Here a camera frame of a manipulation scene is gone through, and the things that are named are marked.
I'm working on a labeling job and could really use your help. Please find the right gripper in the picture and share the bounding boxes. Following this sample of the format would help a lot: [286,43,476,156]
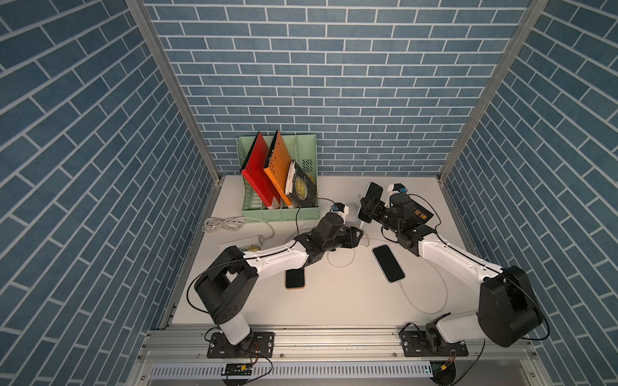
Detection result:
[361,196,401,236]

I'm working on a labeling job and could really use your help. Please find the phone with orange case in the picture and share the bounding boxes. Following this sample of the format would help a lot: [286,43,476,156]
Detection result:
[285,269,306,290]

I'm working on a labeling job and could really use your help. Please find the phone with mint case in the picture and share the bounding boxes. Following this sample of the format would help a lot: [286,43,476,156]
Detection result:
[364,182,383,201]

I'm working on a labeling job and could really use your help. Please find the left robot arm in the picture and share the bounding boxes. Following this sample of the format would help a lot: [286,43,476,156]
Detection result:
[187,203,364,346]

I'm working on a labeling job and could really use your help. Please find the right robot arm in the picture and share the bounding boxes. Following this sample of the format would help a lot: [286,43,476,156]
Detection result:
[358,182,549,347]

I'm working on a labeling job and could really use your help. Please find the phone with blue case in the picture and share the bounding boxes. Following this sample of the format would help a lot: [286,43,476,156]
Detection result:
[372,245,406,283]

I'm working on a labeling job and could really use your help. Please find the black book on table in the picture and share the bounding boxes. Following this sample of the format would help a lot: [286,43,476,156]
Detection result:
[412,204,435,225]

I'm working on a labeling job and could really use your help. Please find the black book in organizer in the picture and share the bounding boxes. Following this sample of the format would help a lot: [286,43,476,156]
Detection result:
[284,161,317,207]

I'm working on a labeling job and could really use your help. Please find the orange folder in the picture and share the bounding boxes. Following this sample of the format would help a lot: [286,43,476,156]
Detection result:
[263,130,293,207]

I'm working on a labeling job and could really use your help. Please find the red folder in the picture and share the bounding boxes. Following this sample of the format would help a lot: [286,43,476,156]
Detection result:
[241,132,281,209]

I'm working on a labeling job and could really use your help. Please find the small black controller board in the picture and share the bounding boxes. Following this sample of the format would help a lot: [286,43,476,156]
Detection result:
[222,363,253,378]

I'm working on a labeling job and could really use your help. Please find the white charging cable right phone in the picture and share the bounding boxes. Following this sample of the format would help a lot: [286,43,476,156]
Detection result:
[397,260,451,315]

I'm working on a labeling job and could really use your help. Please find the grey power strip cord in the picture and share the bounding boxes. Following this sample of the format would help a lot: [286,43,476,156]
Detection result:
[201,216,276,240]

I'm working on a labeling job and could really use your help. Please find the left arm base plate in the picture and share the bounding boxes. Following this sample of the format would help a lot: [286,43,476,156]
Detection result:
[207,332,275,359]

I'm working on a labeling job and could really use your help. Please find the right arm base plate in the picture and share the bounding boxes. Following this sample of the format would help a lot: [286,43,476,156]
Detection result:
[400,330,469,358]

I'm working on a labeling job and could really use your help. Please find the aluminium front rail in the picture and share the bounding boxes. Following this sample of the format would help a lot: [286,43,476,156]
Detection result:
[135,325,538,372]

